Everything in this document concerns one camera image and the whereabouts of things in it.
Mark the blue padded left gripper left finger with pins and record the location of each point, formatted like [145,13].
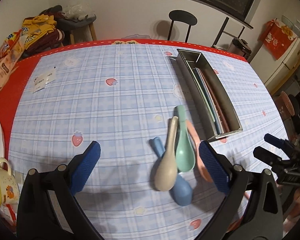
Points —
[82,165]

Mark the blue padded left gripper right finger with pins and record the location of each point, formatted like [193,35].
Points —
[217,166]

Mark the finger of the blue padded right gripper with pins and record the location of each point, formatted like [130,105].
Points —
[278,143]

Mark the green soup spoon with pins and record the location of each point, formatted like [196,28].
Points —
[184,153]

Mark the pink soup spoon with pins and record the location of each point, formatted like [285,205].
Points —
[200,165]

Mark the blue soup spoon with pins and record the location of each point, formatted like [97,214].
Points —
[181,192]

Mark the beige soup spoon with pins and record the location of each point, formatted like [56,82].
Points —
[167,170]

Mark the person's hand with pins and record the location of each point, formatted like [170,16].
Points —
[294,214]

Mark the brown trash bin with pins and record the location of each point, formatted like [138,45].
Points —
[284,106]

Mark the stainless steel utensil tray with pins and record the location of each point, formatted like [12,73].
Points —
[187,60]

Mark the white refrigerator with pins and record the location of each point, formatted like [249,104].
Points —
[271,71]

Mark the blue plaid tablecloth red border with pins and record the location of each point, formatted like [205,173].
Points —
[122,95]

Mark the yellow cartoon mug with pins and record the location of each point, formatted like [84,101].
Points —
[9,190]

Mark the white paper tags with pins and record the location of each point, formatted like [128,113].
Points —
[44,79]

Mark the dark rice cooker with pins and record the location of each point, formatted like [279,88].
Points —
[239,47]

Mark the red cloth on refrigerator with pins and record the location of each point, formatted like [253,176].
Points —
[277,37]

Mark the glassware on refrigerator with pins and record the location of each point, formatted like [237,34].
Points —
[294,26]

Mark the black metal rack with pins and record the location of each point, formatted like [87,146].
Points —
[223,31]

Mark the snack packages stack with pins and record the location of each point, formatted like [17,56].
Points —
[10,52]

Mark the clear plastic cover on chair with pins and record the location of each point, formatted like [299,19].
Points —
[137,37]

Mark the yellow clothes pile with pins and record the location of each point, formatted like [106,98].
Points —
[41,33]

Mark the grey stool with wooden legs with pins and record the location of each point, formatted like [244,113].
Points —
[68,26]

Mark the clear plastic bag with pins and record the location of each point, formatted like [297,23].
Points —
[79,12]

